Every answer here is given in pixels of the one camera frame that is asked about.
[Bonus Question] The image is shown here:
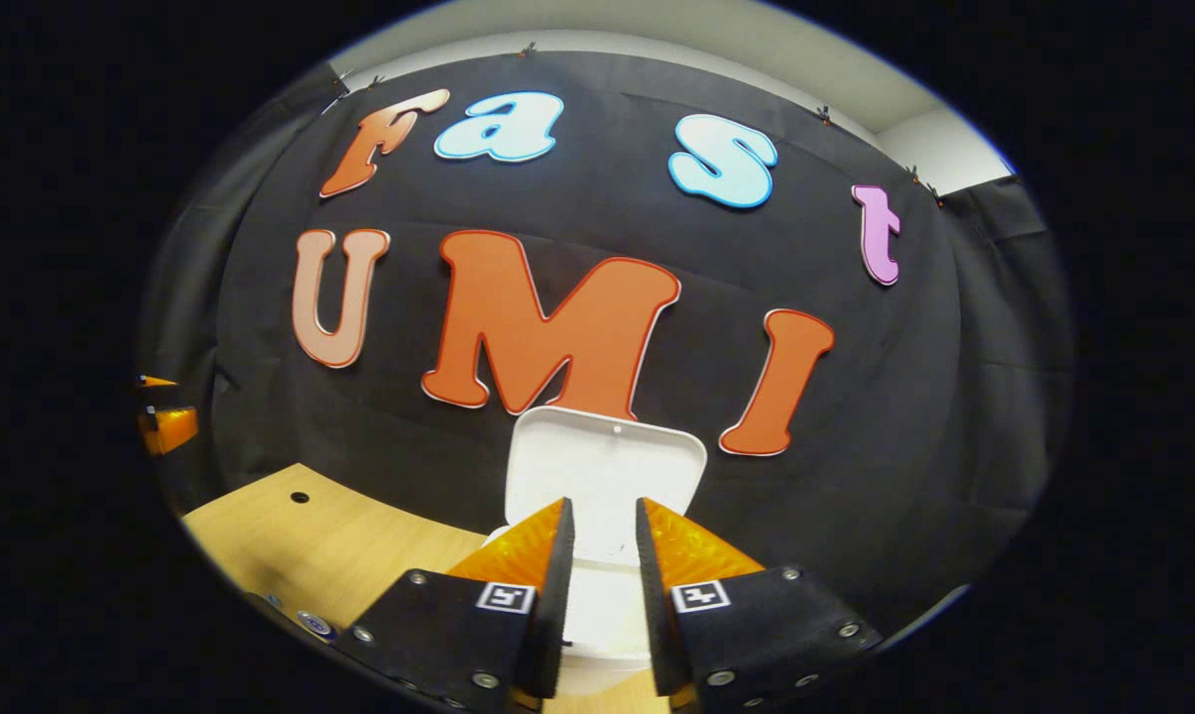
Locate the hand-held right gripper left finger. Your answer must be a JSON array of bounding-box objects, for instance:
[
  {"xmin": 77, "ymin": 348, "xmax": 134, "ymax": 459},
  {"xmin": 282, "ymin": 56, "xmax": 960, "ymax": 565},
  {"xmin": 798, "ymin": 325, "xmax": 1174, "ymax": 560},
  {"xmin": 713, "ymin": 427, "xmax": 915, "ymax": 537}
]
[{"xmin": 337, "ymin": 496, "xmax": 576, "ymax": 714}]

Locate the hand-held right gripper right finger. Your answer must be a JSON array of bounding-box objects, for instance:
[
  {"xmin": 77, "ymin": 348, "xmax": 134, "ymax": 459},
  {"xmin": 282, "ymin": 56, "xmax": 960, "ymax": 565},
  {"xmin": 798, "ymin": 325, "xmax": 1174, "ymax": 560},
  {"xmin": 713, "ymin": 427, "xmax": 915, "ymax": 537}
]
[{"xmin": 637, "ymin": 496, "xmax": 886, "ymax": 714}]

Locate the wooden desktop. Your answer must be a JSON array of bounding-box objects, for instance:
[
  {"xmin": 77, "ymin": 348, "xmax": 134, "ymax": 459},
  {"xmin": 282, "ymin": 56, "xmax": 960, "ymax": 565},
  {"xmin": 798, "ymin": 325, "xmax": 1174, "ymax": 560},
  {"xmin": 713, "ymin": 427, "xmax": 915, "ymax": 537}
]
[{"xmin": 180, "ymin": 462, "xmax": 672, "ymax": 714}]

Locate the black backdrop cloth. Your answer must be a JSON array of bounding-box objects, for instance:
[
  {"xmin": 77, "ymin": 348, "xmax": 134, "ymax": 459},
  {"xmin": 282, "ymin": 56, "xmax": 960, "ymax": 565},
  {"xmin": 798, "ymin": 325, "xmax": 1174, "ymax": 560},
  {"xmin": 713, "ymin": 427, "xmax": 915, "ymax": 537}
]
[{"xmin": 139, "ymin": 50, "xmax": 1074, "ymax": 636}]

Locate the white desktop garbage bin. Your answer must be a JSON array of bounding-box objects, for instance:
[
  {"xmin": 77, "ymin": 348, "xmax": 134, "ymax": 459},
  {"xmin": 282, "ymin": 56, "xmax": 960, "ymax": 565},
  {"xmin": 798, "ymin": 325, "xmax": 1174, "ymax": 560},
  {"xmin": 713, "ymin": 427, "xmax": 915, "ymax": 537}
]
[{"xmin": 483, "ymin": 405, "xmax": 709, "ymax": 697}]

